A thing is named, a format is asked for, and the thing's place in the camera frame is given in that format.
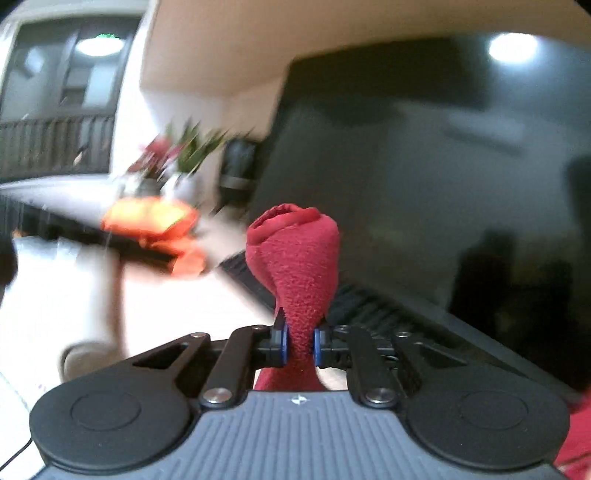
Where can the black speaker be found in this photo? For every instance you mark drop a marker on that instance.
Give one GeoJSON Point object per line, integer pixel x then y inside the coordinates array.
{"type": "Point", "coordinates": [238, 168]}

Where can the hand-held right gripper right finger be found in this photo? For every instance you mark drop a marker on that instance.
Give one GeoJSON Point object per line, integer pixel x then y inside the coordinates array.
{"type": "Point", "coordinates": [317, 344]}

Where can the window with dark frame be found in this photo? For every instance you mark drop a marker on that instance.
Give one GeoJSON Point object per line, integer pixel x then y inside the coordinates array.
{"type": "Point", "coordinates": [64, 83]}

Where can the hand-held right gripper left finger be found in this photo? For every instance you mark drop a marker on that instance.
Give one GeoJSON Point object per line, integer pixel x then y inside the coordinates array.
{"type": "Point", "coordinates": [284, 344]}

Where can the potted plant with red flowers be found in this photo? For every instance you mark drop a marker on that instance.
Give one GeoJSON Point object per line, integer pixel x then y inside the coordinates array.
{"type": "Point", "coordinates": [180, 157]}

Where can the red fleece garment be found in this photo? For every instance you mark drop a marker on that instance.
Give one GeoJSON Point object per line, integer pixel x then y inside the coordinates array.
{"type": "Point", "coordinates": [295, 263]}

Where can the orange cloth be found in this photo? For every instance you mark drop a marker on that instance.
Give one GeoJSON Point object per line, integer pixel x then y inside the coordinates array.
{"type": "Point", "coordinates": [157, 226]}

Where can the dark shelf board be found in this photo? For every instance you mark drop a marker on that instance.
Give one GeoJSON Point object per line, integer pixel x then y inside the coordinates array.
{"type": "Point", "coordinates": [69, 217]}

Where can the large black television screen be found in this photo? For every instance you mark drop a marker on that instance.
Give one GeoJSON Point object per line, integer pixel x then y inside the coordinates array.
{"type": "Point", "coordinates": [415, 184]}

